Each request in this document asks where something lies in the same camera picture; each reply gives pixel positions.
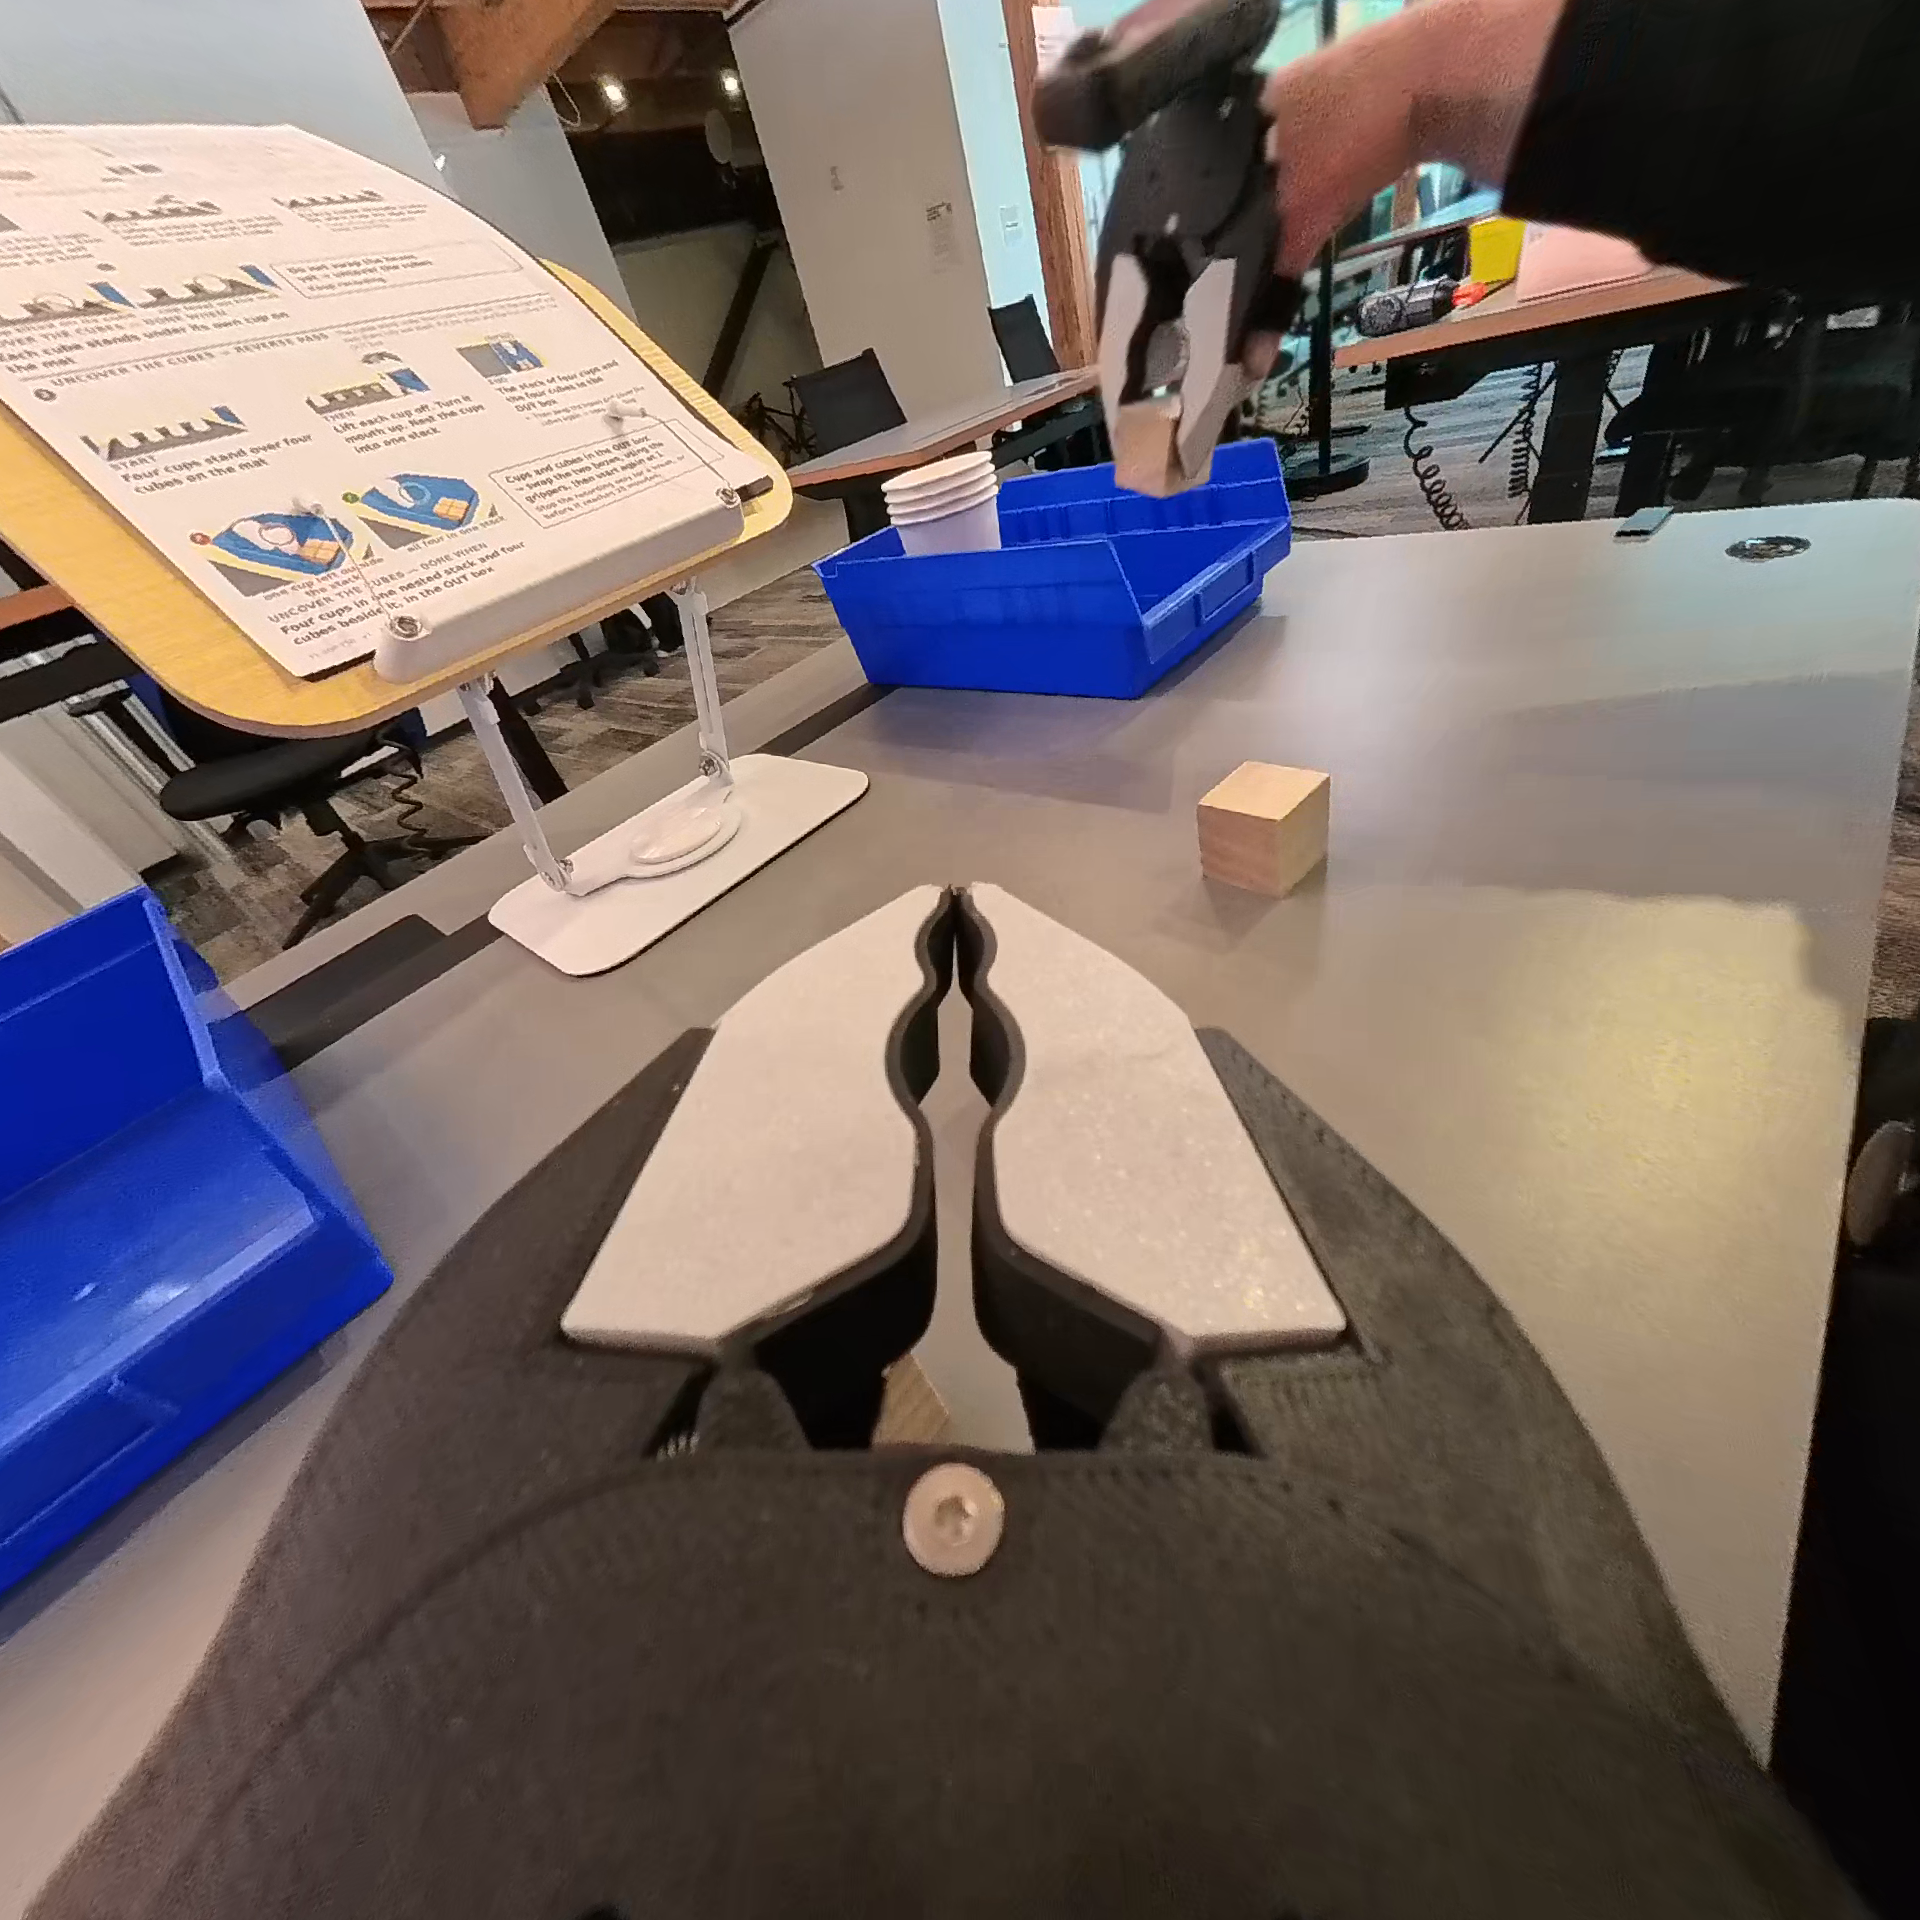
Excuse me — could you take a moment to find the person's right forearm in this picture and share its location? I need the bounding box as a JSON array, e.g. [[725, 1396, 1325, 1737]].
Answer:
[[1499, 0, 1920, 290]]

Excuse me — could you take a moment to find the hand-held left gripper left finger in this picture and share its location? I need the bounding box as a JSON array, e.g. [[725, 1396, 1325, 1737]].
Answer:
[[559, 882, 961, 1452]]

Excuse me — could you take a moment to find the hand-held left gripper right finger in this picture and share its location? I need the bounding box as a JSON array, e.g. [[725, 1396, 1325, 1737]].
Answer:
[[957, 882, 1349, 1452]]

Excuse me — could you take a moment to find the black coiled cable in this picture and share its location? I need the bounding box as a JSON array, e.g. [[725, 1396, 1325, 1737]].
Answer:
[[1402, 397, 1479, 531]]

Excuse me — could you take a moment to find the person's right hand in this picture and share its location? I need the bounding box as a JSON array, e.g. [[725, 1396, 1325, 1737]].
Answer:
[[1241, 0, 1567, 380]]

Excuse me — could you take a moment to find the printed instruction sheet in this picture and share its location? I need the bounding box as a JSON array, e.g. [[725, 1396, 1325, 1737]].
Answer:
[[0, 124, 745, 682]]

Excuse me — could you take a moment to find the wooden column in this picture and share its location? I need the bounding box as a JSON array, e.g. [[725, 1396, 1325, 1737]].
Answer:
[[1001, 0, 1100, 367]]

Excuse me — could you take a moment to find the brown-top desk with black legs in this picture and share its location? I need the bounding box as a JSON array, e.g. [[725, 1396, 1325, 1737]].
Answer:
[[1334, 263, 1765, 482]]

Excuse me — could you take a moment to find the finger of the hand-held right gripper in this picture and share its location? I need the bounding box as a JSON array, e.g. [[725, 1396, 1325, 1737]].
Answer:
[[1100, 244, 1191, 453], [1174, 255, 1279, 474]]

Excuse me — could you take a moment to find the black tape patch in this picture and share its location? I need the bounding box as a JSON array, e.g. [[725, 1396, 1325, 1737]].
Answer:
[[225, 914, 501, 1066]]

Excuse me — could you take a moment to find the wooden cube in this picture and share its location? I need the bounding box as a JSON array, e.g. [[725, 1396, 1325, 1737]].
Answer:
[[873, 1350, 954, 1452], [1195, 759, 1334, 901], [1114, 390, 1205, 500]]

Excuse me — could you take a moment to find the blue plastic bin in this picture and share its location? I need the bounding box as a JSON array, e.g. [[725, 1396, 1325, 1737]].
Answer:
[[812, 434, 1295, 702], [0, 884, 395, 1599]]

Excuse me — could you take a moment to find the long wood-top desk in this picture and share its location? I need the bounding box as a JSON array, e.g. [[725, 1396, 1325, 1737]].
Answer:
[[786, 367, 1114, 495]]

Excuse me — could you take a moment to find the grey desk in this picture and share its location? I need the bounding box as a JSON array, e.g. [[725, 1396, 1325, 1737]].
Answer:
[[0, 499, 1920, 1920]]

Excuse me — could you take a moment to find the instruction board on stand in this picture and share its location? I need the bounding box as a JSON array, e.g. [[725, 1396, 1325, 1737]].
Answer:
[[0, 258, 873, 980]]

